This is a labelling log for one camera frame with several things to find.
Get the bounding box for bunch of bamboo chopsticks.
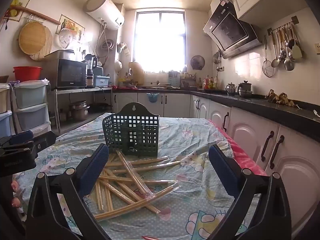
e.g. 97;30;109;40
94;150;182;221

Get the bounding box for red plastic basin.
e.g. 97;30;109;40
13;66;42;82

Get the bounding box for pile of dried roots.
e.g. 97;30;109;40
265;89;302;109

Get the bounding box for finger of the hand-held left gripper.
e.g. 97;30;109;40
33;130;57;153
0;130;34;148

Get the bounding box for kitchen window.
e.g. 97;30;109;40
134;9;187;73

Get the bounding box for blue plastic box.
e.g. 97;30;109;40
94;75;110;87

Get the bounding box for stacked steel pots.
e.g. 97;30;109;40
69;101;90;120

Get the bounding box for steel ladle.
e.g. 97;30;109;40
271;34;280;68

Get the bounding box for coiled hose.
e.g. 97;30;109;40
96;22;115;67

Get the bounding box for steel kettle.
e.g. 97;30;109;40
237;80;253;97

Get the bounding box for round wooden cutting board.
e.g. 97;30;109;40
19;21;53;61

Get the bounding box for black frying pan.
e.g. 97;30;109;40
89;102;109;113

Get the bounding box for black glass range hood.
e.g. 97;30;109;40
203;0;263;60

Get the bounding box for person's left hand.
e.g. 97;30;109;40
10;180;24;214

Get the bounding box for metal shelf rack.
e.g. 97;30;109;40
51;86;113;135

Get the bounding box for bunch of hanging steel utensils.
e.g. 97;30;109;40
276;22;296;72

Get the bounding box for cream drawer tower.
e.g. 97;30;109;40
0;83;13;140

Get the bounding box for fruit wall picture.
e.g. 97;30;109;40
59;14;85;43
9;0;31;22

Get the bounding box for black power cable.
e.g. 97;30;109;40
95;86;106;105

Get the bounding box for small hanging kitchen tools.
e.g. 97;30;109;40
213;51;223;67

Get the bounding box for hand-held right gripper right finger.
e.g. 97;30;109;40
208;144;292;240

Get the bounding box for white cylindrical water heater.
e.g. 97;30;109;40
83;0;125;30

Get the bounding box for cartoon printed light blue sheet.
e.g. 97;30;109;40
15;112;263;240

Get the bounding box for black microwave oven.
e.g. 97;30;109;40
42;58;87;89

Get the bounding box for cluster of condiment bottles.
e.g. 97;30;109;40
202;75;218;90

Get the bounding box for dark green plastic utensil basket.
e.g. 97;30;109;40
102;102;160;158

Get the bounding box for black blender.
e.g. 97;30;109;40
84;54;98;87

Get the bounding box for pale green spatula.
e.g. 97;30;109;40
291;25;303;60

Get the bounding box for wall utensil rail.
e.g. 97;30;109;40
267;16;300;36

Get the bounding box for steel teapot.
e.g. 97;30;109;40
225;82;237;97

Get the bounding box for wire mesh skimmer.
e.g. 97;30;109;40
262;35;275;77

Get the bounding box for white round plastic rack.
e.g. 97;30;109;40
58;27;77;48

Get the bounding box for black kitchen countertop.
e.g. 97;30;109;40
112;85;320;144

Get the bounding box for pale green hanging caddy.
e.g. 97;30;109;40
117;42;130;55

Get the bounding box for small round wall fan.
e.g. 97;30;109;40
190;55;205;70

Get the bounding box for pale blue drawer tower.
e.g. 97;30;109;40
14;80;52;138

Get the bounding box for light blue utensil caddy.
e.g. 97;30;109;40
168;71;180;87

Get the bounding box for pale yellow cutting board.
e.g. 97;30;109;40
129;62;145;85

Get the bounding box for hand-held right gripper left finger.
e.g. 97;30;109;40
25;143;112;240

